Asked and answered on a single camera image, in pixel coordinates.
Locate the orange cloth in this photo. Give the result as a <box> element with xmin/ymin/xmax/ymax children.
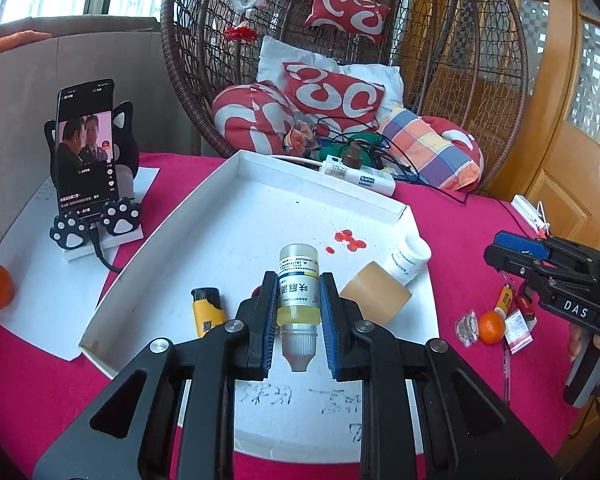
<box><xmin>0</xmin><ymin>30</ymin><xmax>53</xmax><ymax>61</ymax></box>

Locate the yellow liquid medicine bottle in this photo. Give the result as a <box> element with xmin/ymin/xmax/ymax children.
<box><xmin>276</xmin><ymin>244</ymin><xmax>322</xmax><ymax>373</ymax></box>

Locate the wicker hanging chair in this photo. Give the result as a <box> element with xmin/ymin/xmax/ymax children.
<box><xmin>160</xmin><ymin>0</ymin><xmax>528</xmax><ymax>196</ymax></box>

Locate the grey sofa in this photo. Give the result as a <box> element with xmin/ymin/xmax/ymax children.
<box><xmin>0</xmin><ymin>15</ymin><xmax>193</xmax><ymax>261</ymax></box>

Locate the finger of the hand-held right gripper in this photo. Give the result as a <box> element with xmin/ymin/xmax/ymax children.
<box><xmin>484</xmin><ymin>244</ymin><xmax>600</xmax><ymax>337</ymax></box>
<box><xmin>495</xmin><ymin>230</ymin><xmax>600</xmax><ymax>281</ymax></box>

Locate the thin pink pen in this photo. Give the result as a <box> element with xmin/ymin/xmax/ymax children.
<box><xmin>502</xmin><ymin>345</ymin><xmax>512</xmax><ymax>406</ymax></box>

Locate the black charging cable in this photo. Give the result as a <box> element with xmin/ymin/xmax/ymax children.
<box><xmin>90</xmin><ymin>220</ymin><xmax>123</xmax><ymax>275</ymax></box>

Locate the white pill bottle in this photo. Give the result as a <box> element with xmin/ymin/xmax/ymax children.
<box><xmin>384</xmin><ymin>235</ymin><xmax>432</xmax><ymax>283</ymax></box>

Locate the cartoon keychain charm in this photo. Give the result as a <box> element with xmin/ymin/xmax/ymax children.
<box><xmin>455</xmin><ymin>310</ymin><xmax>481</xmax><ymax>347</ymax></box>

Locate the black smartphone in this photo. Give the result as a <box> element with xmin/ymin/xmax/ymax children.
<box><xmin>55</xmin><ymin>78</ymin><xmax>118</xmax><ymax>221</ymax></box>

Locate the round red white pillow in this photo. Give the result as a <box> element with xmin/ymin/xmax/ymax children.
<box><xmin>420</xmin><ymin>116</ymin><xmax>484</xmax><ymax>192</ymax></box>
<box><xmin>212</xmin><ymin>82</ymin><xmax>301</xmax><ymax>157</ymax></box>

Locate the floral cloth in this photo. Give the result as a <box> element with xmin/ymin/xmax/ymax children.
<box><xmin>282</xmin><ymin>112</ymin><xmax>317</xmax><ymax>156</ymax></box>

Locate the red hanging ornament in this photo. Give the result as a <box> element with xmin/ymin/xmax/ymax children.
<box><xmin>224</xmin><ymin>25</ymin><xmax>259</xmax><ymax>44</ymax></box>

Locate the yellow lighter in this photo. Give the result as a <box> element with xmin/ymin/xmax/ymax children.
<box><xmin>191</xmin><ymin>287</ymin><xmax>227</xmax><ymax>338</ymax></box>

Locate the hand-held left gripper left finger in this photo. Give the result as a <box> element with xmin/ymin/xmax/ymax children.
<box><xmin>32</xmin><ymin>270</ymin><xmax>281</xmax><ymax>480</ymax></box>

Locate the white USB power strip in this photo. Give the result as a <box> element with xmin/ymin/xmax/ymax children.
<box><xmin>511</xmin><ymin>194</ymin><xmax>552</xmax><ymax>235</ymax></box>

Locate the checkered pillow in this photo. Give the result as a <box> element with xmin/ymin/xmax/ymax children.
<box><xmin>380</xmin><ymin>107</ymin><xmax>473</xmax><ymax>191</ymax></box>

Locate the small red white pillow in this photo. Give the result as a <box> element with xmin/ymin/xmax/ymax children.
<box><xmin>305</xmin><ymin>0</ymin><xmax>392</xmax><ymax>43</ymax></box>

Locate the green cloth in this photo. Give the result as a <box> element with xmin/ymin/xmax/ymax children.
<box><xmin>319</xmin><ymin>132</ymin><xmax>381</xmax><ymax>162</ymax></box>

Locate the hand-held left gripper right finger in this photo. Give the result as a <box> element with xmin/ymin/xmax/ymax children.
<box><xmin>319</xmin><ymin>272</ymin><xmax>556</xmax><ymax>480</ymax></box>

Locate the pink tablecloth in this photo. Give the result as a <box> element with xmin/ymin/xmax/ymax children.
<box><xmin>0</xmin><ymin>152</ymin><xmax>600</xmax><ymax>480</ymax></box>

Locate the white tray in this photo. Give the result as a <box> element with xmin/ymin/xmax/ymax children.
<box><xmin>78</xmin><ymin>149</ymin><xmax>440</xmax><ymax>463</ymax></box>

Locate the white flat cardboard sheet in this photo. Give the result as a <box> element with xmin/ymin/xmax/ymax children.
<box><xmin>0</xmin><ymin>165</ymin><xmax>161</xmax><ymax>361</ymax></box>

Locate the white socket power strip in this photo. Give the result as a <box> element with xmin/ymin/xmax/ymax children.
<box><xmin>320</xmin><ymin>156</ymin><xmax>397</xmax><ymax>198</ymax></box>

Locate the cat paw phone stand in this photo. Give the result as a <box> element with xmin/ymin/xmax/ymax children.
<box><xmin>45</xmin><ymin>101</ymin><xmax>146</xmax><ymax>263</ymax></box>

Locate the brown tape roll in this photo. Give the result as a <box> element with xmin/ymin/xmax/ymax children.
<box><xmin>339</xmin><ymin>261</ymin><xmax>412</xmax><ymax>333</ymax></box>

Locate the pink white packet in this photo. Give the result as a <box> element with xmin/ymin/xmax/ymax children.
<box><xmin>502</xmin><ymin>310</ymin><xmax>536</xmax><ymax>356</ymax></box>

